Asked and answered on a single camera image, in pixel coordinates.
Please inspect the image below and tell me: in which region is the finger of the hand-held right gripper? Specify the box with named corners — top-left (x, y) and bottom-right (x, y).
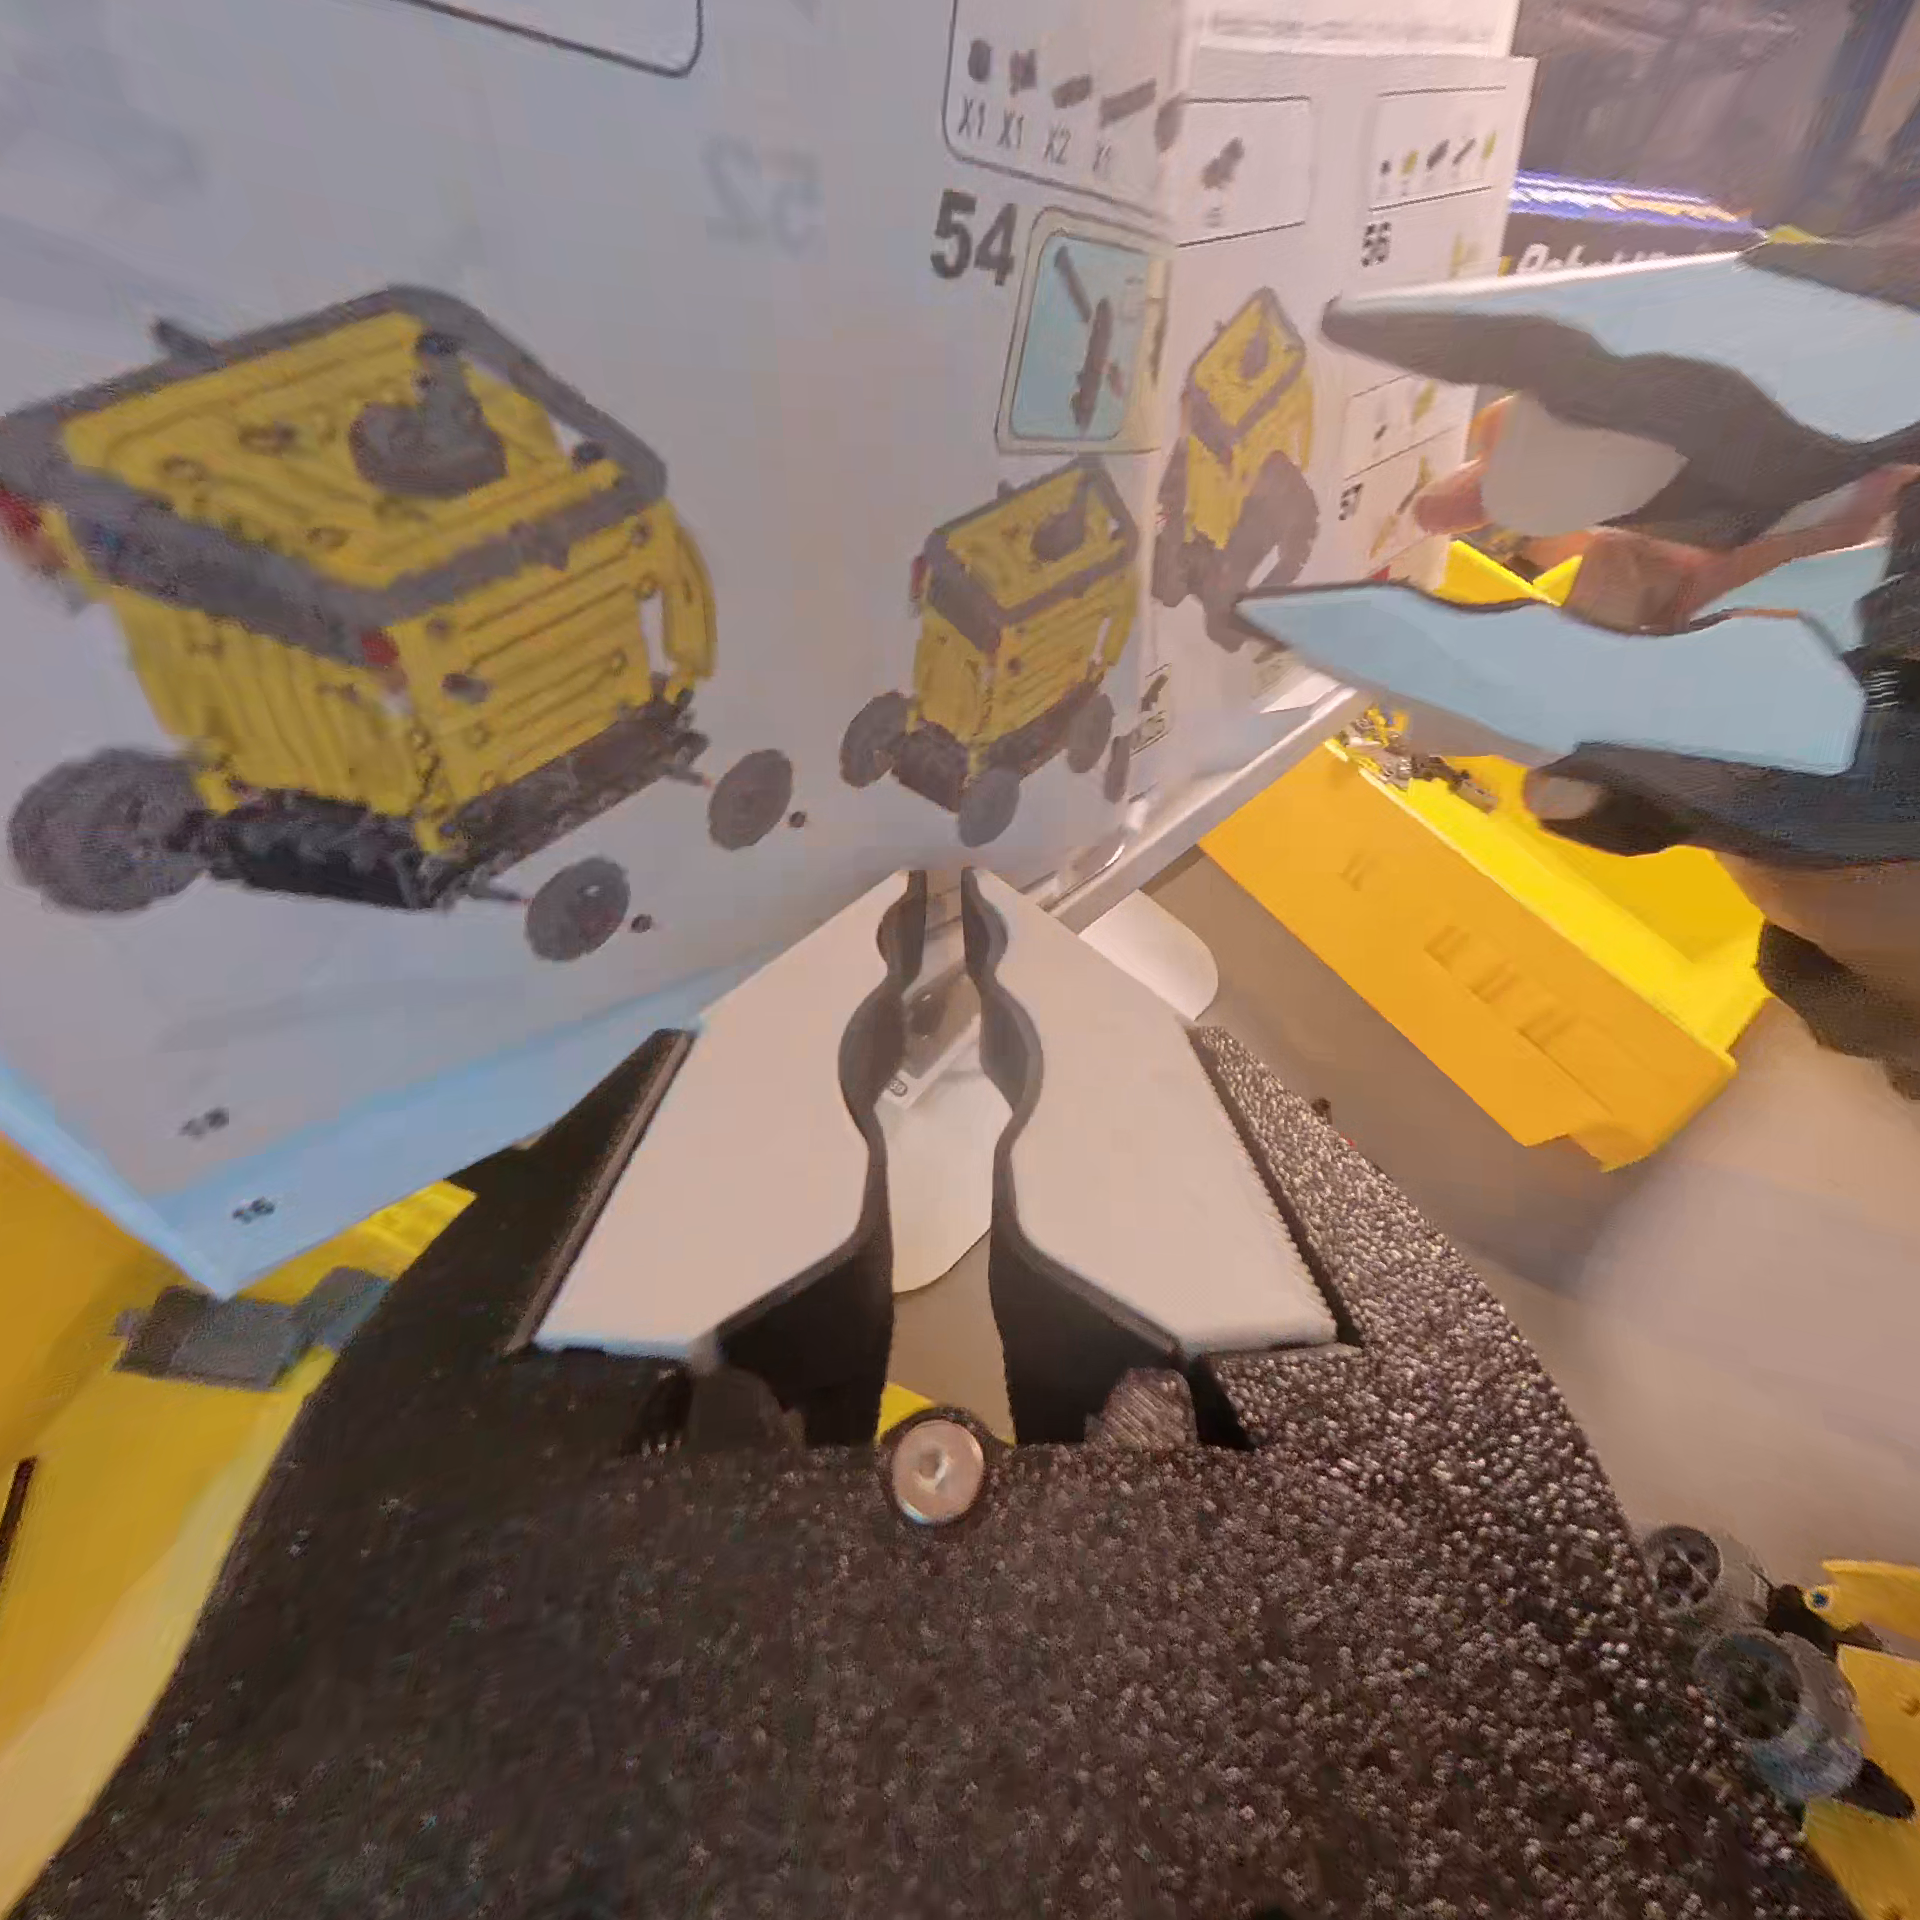
top-left (1235, 541), bottom-right (1886, 783)
top-left (1314, 240), bottom-right (1920, 549)

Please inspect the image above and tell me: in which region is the dark brick part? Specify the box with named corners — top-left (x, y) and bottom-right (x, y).
top-left (115, 1270), bottom-right (399, 1393)

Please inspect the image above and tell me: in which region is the grey desk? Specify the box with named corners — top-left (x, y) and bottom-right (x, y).
top-left (1157, 841), bottom-right (1920, 1682)

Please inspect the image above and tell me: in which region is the yellow plastic bin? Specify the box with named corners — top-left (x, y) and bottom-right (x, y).
top-left (0, 1134), bottom-right (483, 1862)

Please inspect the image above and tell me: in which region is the black yellow toy brick vehicle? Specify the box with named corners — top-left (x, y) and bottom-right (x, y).
top-left (1638, 1518), bottom-right (1920, 1920)

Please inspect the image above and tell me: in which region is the white document stand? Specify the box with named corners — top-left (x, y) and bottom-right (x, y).
top-left (886, 684), bottom-right (1368, 1299)

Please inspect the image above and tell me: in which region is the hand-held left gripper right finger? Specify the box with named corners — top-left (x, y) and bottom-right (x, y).
top-left (961, 870), bottom-right (1347, 1436)

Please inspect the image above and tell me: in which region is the person's right hand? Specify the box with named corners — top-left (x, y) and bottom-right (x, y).
top-left (1404, 391), bottom-right (1920, 639)

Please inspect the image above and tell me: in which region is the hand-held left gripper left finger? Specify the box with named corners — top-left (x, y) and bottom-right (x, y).
top-left (533, 870), bottom-right (933, 1413)

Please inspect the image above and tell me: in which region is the yellow plastic box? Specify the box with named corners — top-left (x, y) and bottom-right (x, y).
top-left (1200, 541), bottom-right (1779, 1178)

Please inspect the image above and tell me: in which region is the printed instruction booklet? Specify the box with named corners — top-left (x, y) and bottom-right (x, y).
top-left (0, 0), bottom-right (1538, 1299)

